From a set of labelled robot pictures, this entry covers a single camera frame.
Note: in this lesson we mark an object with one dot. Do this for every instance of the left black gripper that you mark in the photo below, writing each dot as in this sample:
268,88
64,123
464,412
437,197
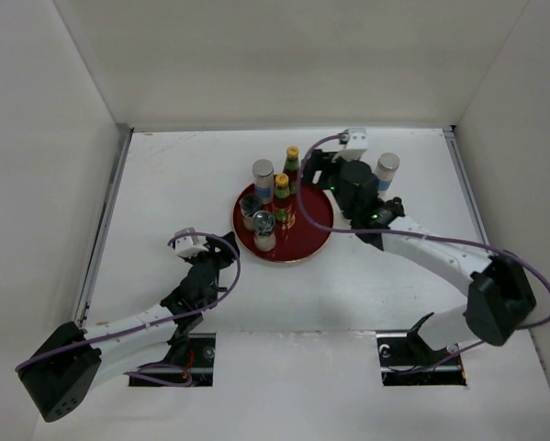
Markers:
226,254

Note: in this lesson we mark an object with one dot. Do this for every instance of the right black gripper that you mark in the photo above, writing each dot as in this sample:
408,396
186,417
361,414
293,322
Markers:
320,161

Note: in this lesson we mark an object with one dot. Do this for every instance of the sauce bottle yellow cap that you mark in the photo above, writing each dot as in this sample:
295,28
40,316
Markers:
291,167
283,205

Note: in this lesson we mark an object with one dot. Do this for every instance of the black grinder-top shaker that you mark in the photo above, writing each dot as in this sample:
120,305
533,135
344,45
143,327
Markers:
264,230
395,206

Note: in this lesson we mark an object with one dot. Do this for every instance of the black-cap glass jar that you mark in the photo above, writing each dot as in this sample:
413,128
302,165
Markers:
249,205

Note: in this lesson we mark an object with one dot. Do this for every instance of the silver-lid spice jar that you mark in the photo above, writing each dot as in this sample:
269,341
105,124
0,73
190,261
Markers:
386,168
264,180

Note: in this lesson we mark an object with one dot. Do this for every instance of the sauce bottle yellow cap front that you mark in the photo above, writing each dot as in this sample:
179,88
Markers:
283,205

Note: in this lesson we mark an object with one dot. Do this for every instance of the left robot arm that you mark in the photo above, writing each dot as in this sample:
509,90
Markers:
74,360

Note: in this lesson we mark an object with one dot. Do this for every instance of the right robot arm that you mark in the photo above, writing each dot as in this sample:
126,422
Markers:
498,294

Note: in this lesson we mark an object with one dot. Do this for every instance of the red round lacquer tray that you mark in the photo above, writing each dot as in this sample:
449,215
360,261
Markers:
299,242

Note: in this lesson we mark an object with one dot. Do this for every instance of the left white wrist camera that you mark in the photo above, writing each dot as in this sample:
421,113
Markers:
186,244

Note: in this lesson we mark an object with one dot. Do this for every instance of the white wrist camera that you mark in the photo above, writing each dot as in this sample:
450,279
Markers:
354,142
186,244

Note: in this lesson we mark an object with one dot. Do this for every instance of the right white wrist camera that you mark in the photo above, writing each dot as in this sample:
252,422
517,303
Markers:
354,142

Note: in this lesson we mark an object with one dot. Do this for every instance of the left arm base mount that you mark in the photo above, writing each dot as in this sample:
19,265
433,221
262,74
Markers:
189,363

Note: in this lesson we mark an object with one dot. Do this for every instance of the right metal table rail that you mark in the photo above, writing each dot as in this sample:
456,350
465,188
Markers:
471,203

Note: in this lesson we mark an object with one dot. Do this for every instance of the metal table rail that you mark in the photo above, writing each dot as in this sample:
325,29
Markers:
87,286
471,203

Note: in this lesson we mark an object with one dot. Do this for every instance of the left metal table rail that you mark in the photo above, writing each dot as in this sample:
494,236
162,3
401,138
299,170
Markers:
87,286

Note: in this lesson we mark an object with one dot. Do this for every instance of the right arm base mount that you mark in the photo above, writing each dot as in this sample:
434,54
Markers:
406,360

